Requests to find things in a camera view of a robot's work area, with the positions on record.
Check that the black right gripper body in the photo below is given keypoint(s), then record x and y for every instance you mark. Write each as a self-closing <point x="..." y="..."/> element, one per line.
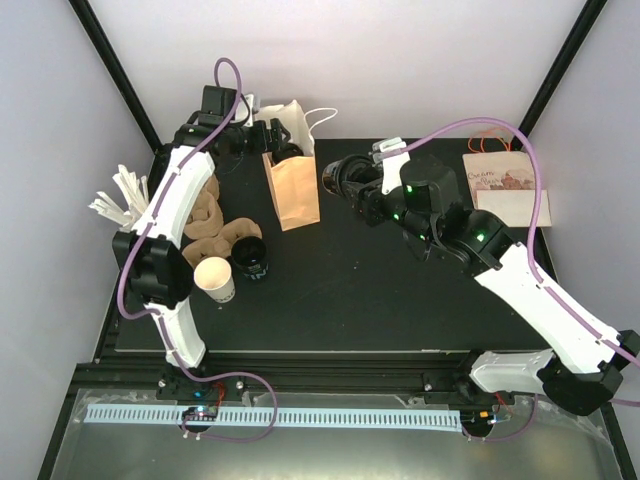
<point x="367" y="200"/>

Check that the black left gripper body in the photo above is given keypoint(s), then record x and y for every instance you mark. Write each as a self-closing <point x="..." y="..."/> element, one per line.
<point x="261" y="144"/>

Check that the black lid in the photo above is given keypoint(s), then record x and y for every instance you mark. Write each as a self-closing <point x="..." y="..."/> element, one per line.
<point x="358" y="168"/>
<point x="289" y="151"/>

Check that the black paper coffee cup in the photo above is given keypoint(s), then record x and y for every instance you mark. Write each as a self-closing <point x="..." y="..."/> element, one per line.
<point x="333" y="176"/>

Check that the brown paper takeout bag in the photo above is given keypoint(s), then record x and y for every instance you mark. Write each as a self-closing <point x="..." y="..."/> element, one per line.
<point x="293" y="182"/>

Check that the brown pulp cup carrier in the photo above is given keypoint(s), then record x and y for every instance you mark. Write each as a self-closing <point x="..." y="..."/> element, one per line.
<point x="221" y="243"/>

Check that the stack of black cup lids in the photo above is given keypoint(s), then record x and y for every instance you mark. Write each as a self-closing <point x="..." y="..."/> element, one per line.
<point x="249" y="255"/>

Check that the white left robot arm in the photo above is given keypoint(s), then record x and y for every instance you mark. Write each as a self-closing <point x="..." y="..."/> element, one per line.
<point x="155" y="278"/>

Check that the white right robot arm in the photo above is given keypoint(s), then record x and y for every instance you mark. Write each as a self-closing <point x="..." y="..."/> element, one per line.
<point x="581" y="368"/>

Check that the white paper coffee cup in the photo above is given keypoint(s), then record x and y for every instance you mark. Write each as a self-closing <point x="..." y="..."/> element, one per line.
<point x="214" y="277"/>

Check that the stack of pulp cup carriers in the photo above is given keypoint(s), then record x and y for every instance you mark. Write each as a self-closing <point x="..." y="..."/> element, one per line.
<point x="206" y="217"/>

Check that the printed paper bag orange handles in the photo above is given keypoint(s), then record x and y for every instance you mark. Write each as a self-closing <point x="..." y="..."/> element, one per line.
<point x="500" y="179"/>

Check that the black left frame post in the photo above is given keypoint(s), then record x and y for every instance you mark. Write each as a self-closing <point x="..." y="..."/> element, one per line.
<point x="103" y="47"/>

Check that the black frame post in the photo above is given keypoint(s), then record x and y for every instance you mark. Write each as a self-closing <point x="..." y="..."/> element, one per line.
<point x="103" y="47"/>
<point x="572" y="44"/>

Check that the light blue cable duct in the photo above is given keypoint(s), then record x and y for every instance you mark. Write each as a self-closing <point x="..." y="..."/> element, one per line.
<point x="434" y="420"/>

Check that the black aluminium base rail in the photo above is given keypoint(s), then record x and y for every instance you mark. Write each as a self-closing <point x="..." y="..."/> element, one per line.
<point x="325" y="372"/>

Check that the black right frame post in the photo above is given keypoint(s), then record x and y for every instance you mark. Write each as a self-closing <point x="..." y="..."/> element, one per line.
<point x="572" y="44"/>

